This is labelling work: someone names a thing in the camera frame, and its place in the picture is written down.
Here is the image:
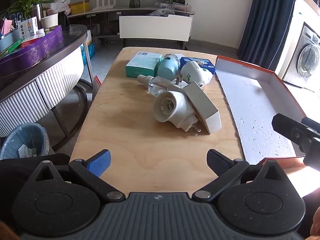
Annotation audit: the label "dark blue curtain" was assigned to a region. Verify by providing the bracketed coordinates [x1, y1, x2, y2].
[236, 0, 300, 70]

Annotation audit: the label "pink paper notes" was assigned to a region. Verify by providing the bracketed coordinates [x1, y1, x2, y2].
[1, 20, 13, 36]

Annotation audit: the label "white box with blue print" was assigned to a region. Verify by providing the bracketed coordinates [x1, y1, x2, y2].
[17, 16, 40, 40]

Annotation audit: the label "orange cardboard box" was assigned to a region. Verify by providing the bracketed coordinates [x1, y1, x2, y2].
[215, 55, 310, 167]

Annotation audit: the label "white plastic bag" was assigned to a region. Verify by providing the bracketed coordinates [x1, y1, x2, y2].
[49, 0, 72, 14]

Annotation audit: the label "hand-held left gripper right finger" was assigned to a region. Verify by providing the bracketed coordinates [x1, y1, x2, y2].
[192, 149, 295, 202]

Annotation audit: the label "white television cabinet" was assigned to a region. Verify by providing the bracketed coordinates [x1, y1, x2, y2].
[66, 5, 196, 51]

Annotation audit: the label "red and white packet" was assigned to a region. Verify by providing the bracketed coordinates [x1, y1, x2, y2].
[21, 34, 46, 48]

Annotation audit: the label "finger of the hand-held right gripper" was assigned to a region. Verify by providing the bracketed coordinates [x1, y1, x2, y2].
[272, 114, 310, 144]

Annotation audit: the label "small white box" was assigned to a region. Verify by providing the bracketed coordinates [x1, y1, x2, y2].
[183, 81, 222, 135]

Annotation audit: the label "white plug-in heater green mark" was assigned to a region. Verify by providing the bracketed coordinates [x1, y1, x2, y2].
[180, 61, 212, 87]

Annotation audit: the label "clear plastic organiser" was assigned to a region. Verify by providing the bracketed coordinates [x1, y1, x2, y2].
[154, 2, 193, 12]

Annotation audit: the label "plain white plug-in heater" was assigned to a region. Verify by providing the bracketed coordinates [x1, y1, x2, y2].
[153, 90, 202, 136]

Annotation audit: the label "blue plastic bag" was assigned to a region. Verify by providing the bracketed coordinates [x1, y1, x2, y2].
[86, 42, 97, 66]

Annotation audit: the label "clear liquid refill bottle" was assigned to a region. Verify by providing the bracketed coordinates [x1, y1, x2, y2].
[137, 74, 175, 97]

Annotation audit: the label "purple oval tin tray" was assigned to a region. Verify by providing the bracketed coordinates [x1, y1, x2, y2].
[0, 25, 64, 79]

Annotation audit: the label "silver washing machine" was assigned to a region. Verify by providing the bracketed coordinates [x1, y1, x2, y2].
[281, 22, 320, 88]

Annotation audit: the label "teal toothpick jar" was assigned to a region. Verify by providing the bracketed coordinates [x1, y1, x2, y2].
[157, 54, 181, 80]

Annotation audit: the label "steel thermos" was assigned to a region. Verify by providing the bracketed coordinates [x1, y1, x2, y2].
[30, 4, 43, 29]

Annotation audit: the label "yellow tin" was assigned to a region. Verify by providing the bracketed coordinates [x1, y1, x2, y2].
[70, 0, 90, 14]

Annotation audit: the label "grey-blue pen holder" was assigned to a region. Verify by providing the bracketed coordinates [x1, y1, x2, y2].
[0, 27, 21, 53]

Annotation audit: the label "round ribbed white side table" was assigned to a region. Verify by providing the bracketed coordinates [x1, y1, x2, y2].
[0, 24, 92, 153]

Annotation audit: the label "white router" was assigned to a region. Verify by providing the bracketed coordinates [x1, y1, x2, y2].
[92, 0, 118, 11]

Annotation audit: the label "bamboo plant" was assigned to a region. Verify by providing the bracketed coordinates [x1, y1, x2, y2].
[7, 0, 54, 20]

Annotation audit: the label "white paper cup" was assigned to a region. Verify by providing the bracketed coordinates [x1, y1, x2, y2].
[40, 12, 59, 30]

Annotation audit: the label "grey plastic bag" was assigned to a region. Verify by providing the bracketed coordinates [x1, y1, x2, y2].
[147, 8, 175, 18]

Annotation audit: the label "black rectangular device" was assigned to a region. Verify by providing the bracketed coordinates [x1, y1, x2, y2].
[57, 12, 70, 30]

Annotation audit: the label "trash bin with blue bag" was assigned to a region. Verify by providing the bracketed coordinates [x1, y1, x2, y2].
[0, 122, 50, 160]

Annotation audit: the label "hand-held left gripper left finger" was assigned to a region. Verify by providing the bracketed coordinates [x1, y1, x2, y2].
[24, 149, 126, 203]

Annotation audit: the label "teal and white carton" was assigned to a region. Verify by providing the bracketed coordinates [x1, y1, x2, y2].
[125, 52, 162, 78]

